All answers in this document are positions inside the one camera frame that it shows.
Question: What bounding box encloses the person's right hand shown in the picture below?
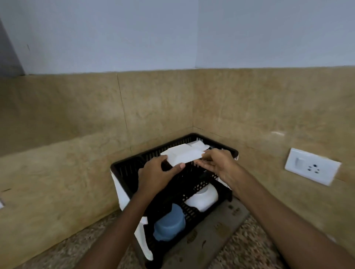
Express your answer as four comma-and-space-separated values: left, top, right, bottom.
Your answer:
193, 149, 250, 195

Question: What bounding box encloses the black plastic dish rack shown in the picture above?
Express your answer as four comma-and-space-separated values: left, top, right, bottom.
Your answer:
110, 133, 239, 269

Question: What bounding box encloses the white rectangular plate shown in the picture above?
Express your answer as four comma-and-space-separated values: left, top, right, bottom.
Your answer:
160, 143, 206, 167

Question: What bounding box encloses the blue plastic bowl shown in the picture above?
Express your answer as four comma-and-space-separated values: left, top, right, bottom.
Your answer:
153, 204, 186, 242

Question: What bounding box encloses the white wall socket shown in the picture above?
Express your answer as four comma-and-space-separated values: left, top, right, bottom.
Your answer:
284, 147, 342, 187

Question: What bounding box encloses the white plastic sheet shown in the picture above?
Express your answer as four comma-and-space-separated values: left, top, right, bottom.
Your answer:
111, 170, 154, 262

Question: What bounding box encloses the white perforated plastic tray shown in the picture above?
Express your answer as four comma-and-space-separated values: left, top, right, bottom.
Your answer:
217, 155, 239, 192

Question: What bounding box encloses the white scalloped bowl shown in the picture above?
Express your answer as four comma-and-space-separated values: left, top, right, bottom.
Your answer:
184, 183, 219, 213

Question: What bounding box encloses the person's left hand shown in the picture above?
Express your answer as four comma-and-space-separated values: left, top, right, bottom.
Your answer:
136, 155, 186, 198

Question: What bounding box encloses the person's left forearm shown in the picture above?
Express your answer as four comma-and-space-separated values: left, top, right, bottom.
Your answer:
76, 190, 156, 269

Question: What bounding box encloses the person's right forearm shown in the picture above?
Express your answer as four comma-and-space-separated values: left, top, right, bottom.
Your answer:
230, 174, 355, 269

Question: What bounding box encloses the grey drain mat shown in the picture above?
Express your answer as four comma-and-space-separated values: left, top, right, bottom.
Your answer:
130, 195, 250, 269

